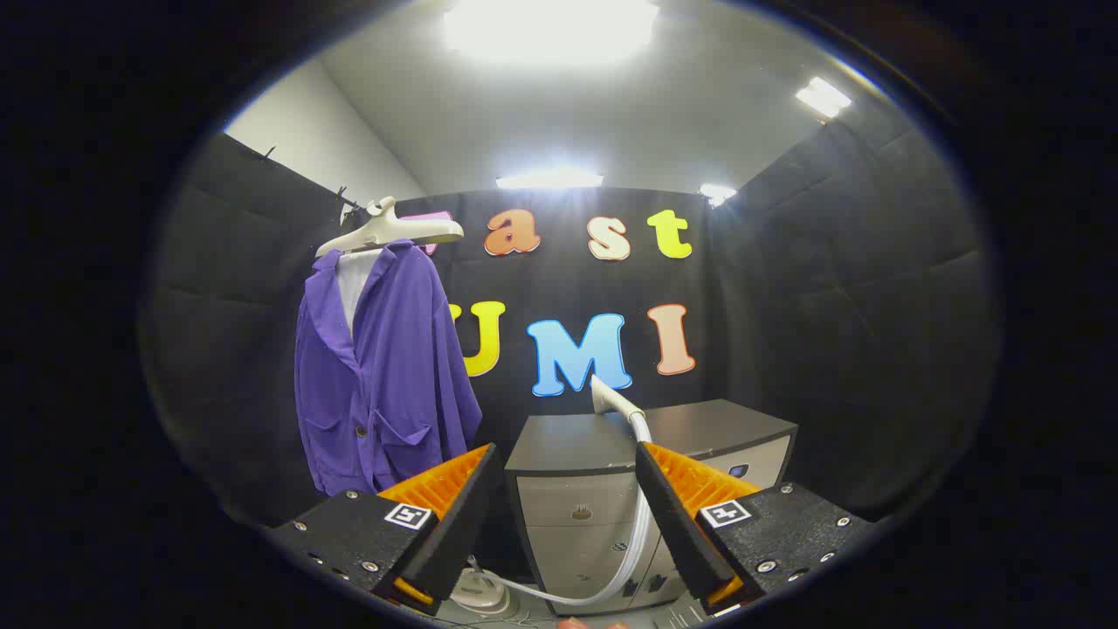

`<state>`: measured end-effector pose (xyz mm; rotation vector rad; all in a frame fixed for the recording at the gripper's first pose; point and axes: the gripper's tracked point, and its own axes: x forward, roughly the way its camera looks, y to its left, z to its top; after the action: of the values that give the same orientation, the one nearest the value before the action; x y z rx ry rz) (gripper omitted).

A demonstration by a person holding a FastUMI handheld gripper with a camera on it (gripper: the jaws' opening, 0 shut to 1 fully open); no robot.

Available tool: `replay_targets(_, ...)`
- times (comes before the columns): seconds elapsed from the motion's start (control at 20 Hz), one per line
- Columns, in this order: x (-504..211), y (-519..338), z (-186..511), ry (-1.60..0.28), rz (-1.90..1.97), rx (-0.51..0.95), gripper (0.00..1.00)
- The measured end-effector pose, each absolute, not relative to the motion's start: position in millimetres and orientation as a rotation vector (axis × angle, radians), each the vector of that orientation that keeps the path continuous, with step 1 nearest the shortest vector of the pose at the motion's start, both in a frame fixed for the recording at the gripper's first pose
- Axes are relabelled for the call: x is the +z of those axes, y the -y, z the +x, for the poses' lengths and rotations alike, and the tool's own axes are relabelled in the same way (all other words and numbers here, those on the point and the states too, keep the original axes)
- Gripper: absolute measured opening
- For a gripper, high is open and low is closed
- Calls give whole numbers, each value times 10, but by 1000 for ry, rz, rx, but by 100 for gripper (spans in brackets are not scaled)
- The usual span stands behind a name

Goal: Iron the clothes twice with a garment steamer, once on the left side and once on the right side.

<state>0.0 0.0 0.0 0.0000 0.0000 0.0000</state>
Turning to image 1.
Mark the small ceiling light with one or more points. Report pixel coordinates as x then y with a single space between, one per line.
716 192

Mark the white steamer base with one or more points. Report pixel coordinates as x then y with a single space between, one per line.
479 596

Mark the white clothes hanger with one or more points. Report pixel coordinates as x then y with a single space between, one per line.
393 231

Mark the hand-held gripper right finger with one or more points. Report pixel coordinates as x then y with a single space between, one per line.
674 515

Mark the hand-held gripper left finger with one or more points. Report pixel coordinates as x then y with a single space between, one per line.
458 524

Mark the rectangular ceiling light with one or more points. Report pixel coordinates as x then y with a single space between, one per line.
823 94

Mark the grey cabinet with dark top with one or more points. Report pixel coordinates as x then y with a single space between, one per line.
576 437

